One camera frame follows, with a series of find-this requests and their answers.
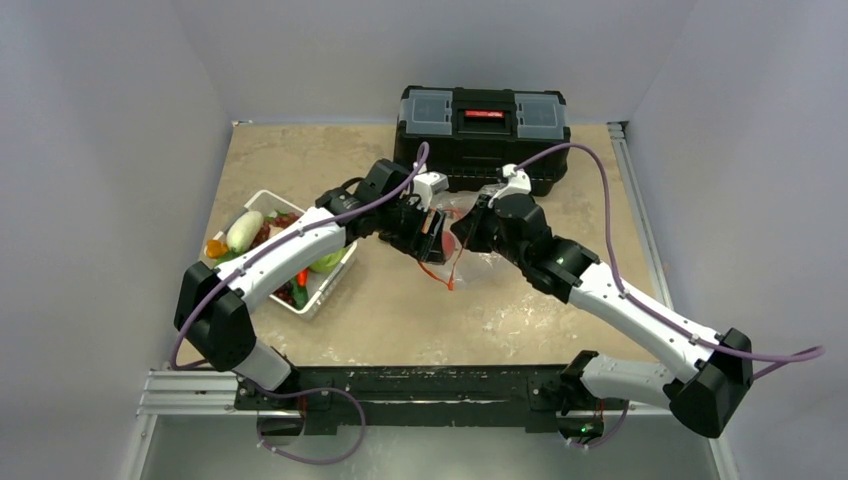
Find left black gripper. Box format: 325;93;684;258
376;195;444;263

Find clear zip top bag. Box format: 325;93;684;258
418;192;511;291

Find green cabbage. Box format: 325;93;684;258
309;248;347;274

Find white plastic basket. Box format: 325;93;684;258
211;190;358;320

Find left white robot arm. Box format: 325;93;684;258
174;159;448;409

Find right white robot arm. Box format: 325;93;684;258
450;194;753;438

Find black plastic toolbox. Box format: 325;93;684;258
392;85;571;193

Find green cucumber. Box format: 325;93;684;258
290;283;309;309

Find purple grape bunch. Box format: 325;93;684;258
273;282;297;307

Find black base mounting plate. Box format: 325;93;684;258
234;364;624;441

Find white radish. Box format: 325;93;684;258
226;210;264;253

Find orange small fruit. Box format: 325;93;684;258
204;239;229;259

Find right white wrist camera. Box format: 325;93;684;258
488;164;532;208

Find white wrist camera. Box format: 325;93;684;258
412;172;449;211
488;164;532;208

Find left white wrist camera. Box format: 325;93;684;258
412;172;449;211

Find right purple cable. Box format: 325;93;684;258
513;143;826;382

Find aluminium frame rail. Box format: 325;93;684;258
136;369;722;419

